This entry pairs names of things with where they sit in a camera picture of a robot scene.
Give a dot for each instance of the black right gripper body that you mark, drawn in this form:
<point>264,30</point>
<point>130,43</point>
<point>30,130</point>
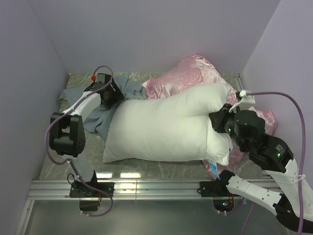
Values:
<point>225,121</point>

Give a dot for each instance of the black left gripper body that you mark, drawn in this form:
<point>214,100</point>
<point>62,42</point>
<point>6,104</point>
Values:
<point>114,96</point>

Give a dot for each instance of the blue-grey fabric pillowcase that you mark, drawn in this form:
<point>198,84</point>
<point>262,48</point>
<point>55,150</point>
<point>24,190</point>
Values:
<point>100,118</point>

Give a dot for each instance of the white pillow insert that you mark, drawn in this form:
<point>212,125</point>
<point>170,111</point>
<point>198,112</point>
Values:
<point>171,129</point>

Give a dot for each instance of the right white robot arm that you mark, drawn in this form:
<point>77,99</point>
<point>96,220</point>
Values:
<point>293,206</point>

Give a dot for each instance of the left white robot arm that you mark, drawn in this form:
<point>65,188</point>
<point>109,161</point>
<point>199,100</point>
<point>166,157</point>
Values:
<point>66,136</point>

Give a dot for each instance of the blue white pillow label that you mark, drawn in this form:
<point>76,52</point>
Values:
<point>214,169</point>

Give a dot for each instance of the pink rose satin pillow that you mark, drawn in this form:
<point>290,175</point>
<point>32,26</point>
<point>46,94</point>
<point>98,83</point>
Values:
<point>193,71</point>

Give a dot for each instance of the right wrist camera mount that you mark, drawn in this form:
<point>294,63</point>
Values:
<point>244,101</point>

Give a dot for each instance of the aluminium mounting rail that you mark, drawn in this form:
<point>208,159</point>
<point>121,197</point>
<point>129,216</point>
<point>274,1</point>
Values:
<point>140,207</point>

